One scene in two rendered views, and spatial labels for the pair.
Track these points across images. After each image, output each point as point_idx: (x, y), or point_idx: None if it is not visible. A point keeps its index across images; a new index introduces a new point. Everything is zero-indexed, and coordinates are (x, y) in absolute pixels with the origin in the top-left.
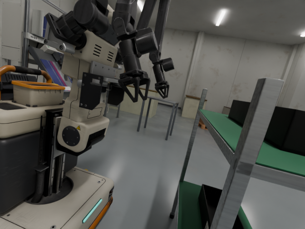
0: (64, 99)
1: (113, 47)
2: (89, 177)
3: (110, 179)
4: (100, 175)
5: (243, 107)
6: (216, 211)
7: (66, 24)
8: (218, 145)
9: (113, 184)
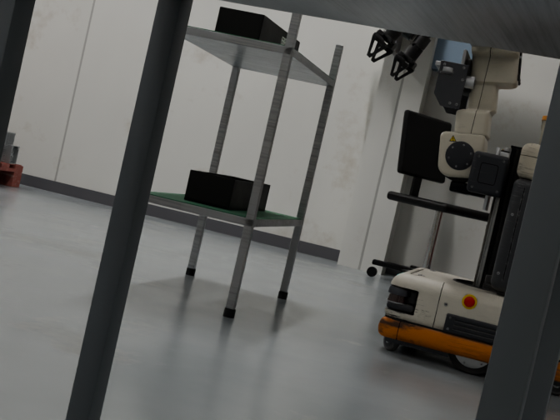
0: None
1: None
2: (447, 282)
3: (403, 274)
4: (427, 280)
5: (277, 32)
6: (327, 112)
7: None
8: (328, 82)
9: (392, 280)
